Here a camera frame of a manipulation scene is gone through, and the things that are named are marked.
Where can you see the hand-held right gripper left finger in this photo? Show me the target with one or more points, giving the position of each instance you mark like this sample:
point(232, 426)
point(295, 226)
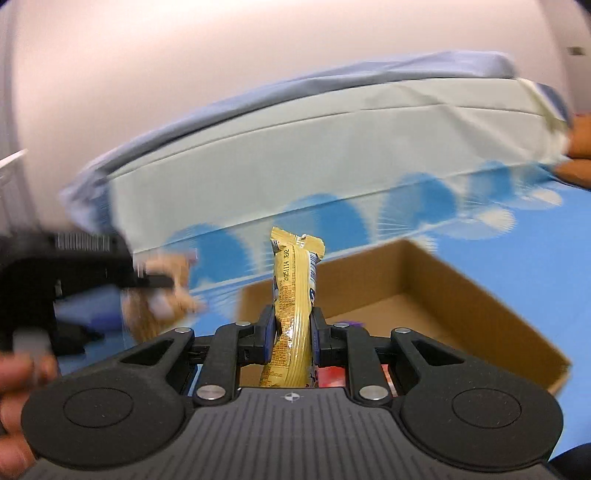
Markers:
point(268, 334)

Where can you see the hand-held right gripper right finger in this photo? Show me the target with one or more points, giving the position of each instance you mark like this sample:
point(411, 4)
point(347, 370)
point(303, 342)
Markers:
point(319, 337)

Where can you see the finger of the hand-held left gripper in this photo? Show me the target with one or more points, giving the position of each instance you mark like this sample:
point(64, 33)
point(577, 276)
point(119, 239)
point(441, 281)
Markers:
point(154, 280)

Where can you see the clear round cookie packet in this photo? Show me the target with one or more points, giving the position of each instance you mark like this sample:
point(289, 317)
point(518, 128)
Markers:
point(152, 314)

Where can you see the purple white tube packet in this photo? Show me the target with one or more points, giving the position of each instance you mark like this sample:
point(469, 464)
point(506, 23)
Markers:
point(353, 323)

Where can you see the red snack packet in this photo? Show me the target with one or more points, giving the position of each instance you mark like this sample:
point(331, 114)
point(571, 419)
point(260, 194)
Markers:
point(332, 376)

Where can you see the yellow snack bar packet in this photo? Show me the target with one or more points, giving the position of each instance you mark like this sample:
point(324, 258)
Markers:
point(291, 286)

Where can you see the brown cardboard box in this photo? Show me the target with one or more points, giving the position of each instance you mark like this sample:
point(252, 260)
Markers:
point(438, 323)

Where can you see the person's left hand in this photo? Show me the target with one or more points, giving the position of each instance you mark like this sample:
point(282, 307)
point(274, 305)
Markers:
point(18, 378)

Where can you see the pale blue bedsheet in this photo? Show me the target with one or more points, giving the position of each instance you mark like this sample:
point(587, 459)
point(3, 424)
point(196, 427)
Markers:
point(277, 97)

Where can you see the orange pillow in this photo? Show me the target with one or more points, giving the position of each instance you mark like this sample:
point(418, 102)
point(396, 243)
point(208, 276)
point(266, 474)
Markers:
point(579, 138)
point(575, 175)

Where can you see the dark wall fixture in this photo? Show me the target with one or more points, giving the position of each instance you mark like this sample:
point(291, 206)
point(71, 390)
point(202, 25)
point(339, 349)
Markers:
point(575, 50)

